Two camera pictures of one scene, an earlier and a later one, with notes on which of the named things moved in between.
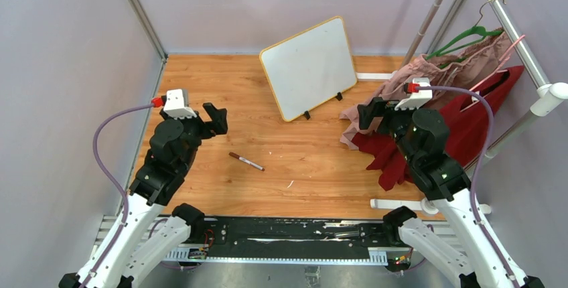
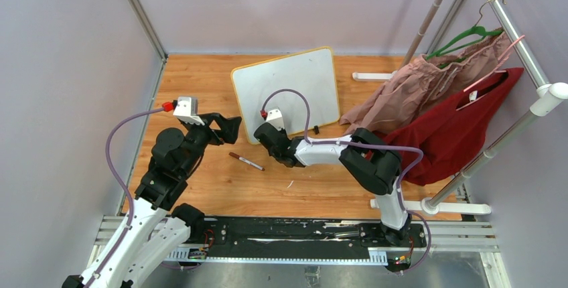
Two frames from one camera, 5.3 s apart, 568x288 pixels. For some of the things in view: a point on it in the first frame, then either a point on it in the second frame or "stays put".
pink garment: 449,74 stays put
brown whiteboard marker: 246,161 stays put
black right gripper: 378,107 → 282,132
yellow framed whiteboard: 310,68 → 311,73
